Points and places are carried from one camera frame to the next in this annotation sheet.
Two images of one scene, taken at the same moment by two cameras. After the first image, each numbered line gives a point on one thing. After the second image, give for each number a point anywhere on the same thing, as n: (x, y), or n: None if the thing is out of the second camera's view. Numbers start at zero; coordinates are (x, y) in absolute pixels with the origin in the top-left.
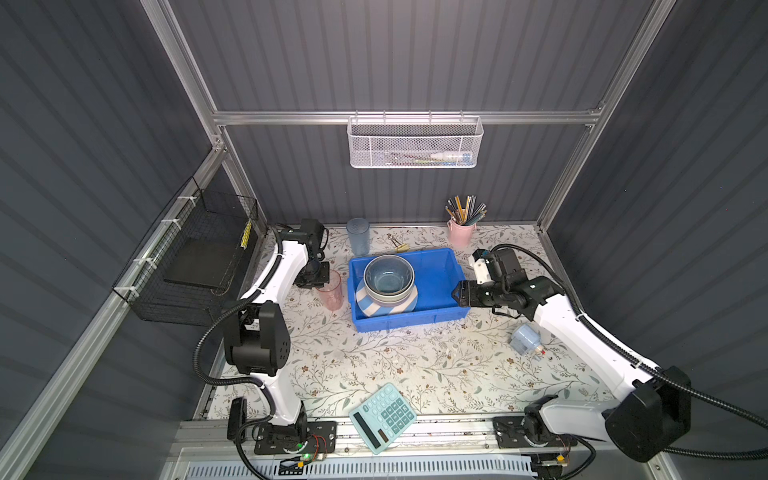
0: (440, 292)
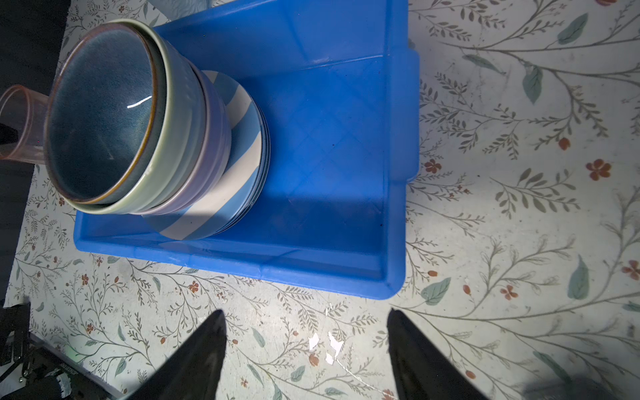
0: (338, 83)
